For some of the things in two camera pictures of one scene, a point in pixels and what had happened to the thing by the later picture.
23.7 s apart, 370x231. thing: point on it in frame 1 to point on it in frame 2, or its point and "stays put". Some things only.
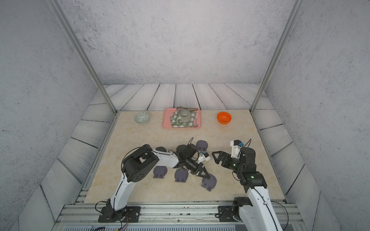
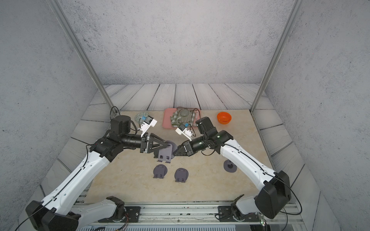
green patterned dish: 142,118 stays put
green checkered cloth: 176,124 stays put
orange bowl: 224,118 stays put
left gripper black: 205,171 to 147,143
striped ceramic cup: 185,116 stays put
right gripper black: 223,155 to 190,148
